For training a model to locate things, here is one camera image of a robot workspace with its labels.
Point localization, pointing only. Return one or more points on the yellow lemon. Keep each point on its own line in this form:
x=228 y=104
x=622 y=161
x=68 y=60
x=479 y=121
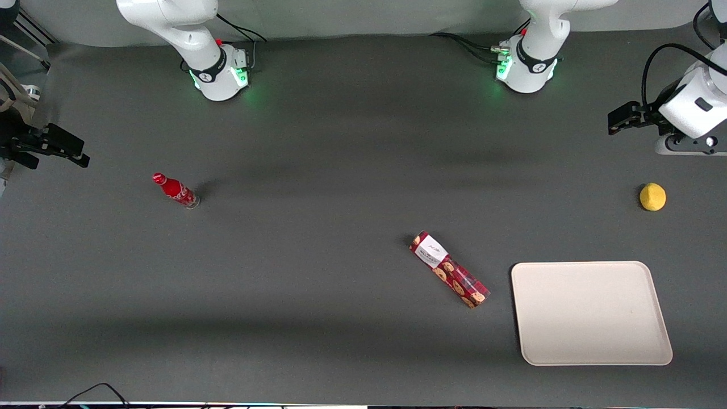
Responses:
x=652 y=196

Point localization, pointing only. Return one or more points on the cream plastic tray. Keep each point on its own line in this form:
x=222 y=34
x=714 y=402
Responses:
x=590 y=312

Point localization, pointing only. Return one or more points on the red cola bottle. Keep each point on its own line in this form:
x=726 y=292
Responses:
x=175 y=190

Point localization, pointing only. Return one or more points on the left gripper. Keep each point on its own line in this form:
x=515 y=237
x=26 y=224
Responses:
x=648 y=113

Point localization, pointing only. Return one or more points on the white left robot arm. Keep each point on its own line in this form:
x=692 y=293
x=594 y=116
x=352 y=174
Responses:
x=534 y=62

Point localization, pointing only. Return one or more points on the red cookie box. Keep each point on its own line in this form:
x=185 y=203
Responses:
x=450 y=269

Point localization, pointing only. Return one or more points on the black metal frame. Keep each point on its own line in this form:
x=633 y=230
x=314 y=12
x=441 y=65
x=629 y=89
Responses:
x=28 y=25

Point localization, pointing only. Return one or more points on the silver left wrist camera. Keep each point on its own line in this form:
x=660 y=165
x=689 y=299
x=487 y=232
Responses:
x=690 y=146

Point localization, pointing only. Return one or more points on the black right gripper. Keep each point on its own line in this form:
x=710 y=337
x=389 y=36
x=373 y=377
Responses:
x=21 y=141

